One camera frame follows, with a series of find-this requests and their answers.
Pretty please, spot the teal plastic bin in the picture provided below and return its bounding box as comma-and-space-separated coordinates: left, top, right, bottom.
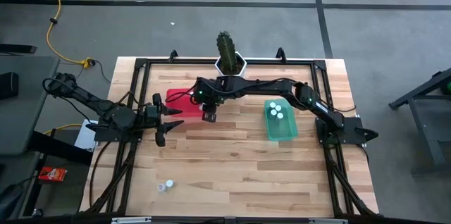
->
264, 98, 299, 142

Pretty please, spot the tall green cactus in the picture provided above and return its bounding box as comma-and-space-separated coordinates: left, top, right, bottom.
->
216, 30, 238, 75

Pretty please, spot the grey desk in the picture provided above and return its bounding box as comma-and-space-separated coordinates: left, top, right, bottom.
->
0, 54, 61, 156

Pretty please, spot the black flat bar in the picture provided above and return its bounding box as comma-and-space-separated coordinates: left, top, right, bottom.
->
0, 43, 37, 55

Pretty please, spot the grey metal table frame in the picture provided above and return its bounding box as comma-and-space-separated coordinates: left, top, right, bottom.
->
388, 67, 451, 177

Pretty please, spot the yellow extension cable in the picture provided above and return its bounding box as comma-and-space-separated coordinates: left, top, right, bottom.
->
41, 0, 93, 68

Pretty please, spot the black floor tape strip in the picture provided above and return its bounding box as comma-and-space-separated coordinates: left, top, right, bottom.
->
0, 0, 451, 11
309, 0, 334, 60

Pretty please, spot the red orange snack packet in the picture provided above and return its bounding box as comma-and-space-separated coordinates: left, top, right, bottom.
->
37, 166, 68, 183

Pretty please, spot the black speaker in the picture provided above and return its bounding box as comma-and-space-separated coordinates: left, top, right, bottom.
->
0, 71, 20, 100

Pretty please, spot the red plastic bin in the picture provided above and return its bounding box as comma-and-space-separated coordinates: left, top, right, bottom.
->
165, 87, 207, 120

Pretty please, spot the black desk leg bar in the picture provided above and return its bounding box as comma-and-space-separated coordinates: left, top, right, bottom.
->
27, 130, 94, 166

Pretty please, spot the silver metal bracket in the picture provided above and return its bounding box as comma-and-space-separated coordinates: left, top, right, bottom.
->
308, 217, 349, 224
111, 216, 153, 224

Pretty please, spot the black bag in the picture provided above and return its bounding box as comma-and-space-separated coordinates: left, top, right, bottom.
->
0, 182, 24, 223

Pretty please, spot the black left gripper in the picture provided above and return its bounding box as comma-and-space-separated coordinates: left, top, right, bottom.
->
144, 92, 185, 148

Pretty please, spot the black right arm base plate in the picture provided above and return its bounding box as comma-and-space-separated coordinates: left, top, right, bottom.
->
314, 116, 380, 147

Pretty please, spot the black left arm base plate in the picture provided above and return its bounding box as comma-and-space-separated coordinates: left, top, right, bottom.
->
85, 121, 142, 144

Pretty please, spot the white box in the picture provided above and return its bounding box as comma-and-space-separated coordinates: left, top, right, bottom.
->
74, 118, 101, 152

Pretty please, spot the black aluminium table frame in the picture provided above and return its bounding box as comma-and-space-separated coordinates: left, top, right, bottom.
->
79, 46, 381, 224

